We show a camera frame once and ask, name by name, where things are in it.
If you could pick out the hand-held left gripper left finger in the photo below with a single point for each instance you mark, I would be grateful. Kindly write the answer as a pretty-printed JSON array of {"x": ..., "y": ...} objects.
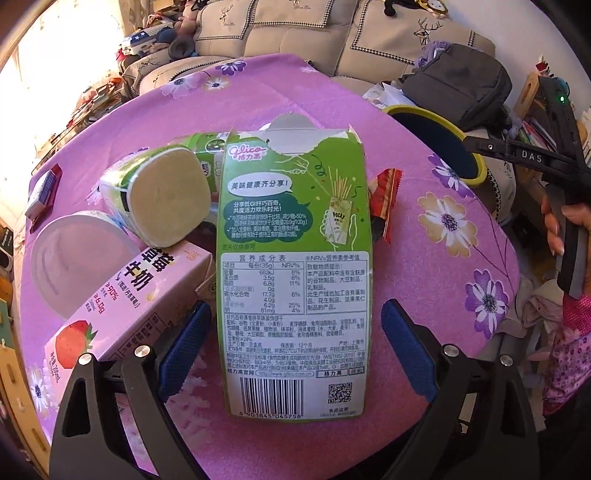
[{"x": 184, "y": 346}]

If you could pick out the green labelled plastic cup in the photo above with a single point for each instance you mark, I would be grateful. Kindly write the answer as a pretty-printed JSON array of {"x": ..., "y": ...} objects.
[{"x": 207, "y": 147}]

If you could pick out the purple floral tablecloth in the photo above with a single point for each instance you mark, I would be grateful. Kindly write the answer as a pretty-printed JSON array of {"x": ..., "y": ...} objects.
[{"x": 323, "y": 106}]

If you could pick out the green snack box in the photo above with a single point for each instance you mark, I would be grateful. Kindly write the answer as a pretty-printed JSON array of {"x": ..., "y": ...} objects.
[{"x": 286, "y": 277}]

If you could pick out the blue starred cloth bag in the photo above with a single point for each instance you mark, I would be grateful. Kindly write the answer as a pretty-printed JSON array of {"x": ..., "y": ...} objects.
[{"x": 147, "y": 41}]

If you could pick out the small red blue box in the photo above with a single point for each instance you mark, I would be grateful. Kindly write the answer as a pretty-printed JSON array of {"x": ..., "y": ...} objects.
[{"x": 44, "y": 191}]

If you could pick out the red snack wrapper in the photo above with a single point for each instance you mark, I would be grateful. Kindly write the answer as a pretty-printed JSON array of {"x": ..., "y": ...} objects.
[{"x": 383, "y": 194}]

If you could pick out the yellow rimmed dark blue bin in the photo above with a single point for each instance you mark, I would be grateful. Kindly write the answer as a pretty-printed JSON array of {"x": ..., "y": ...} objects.
[{"x": 429, "y": 138}]

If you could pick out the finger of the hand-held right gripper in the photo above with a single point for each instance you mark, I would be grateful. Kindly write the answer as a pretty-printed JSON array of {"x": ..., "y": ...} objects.
[{"x": 512, "y": 150}]

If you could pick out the wooden bookshelf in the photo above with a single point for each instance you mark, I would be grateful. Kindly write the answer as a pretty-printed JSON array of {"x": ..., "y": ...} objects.
[{"x": 531, "y": 124}]

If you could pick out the black plush toy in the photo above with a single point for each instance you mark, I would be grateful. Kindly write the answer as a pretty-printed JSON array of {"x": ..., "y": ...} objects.
[{"x": 395, "y": 4}]

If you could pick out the green white cup beige bottom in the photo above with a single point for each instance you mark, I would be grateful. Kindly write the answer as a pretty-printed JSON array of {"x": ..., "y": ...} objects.
[{"x": 161, "y": 194}]

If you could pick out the beige fabric sofa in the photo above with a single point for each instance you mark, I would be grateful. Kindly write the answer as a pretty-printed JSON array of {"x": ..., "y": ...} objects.
[{"x": 277, "y": 27}]

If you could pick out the pink strawberry milk carton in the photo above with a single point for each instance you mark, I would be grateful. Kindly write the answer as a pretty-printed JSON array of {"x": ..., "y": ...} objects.
[{"x": 124, "y": 295}]

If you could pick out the person's pink patterned clothing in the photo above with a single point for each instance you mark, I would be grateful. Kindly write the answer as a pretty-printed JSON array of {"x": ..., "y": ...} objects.
[{"x": 570, "y": 360}]

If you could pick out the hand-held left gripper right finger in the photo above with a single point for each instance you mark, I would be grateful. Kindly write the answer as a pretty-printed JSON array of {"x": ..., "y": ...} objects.
[{"x": 406, "y": 350}]

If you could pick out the yellow round toy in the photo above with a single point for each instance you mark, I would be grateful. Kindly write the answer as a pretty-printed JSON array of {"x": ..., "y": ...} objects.
[{"x": 431, "y": 5}]

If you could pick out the person's right hand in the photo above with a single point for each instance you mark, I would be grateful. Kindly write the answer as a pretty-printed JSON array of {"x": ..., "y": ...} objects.
[{"x": 555, "y": 226}]

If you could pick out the purple plush toy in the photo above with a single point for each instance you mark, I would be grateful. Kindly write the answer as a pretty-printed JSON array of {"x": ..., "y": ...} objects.
[{"x": 431, "y": 50}]

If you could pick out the white papers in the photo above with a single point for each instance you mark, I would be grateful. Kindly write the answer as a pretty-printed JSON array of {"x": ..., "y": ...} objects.
[{"x": 383, "y": 94}]

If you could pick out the heap of plush toys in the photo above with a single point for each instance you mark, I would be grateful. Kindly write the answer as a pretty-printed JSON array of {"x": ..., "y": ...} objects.
[{"x": 187, "y": 18}]

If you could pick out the grey backpack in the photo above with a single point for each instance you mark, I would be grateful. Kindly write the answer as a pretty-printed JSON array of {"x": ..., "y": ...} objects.
[{"x": 457, "y": 78}]

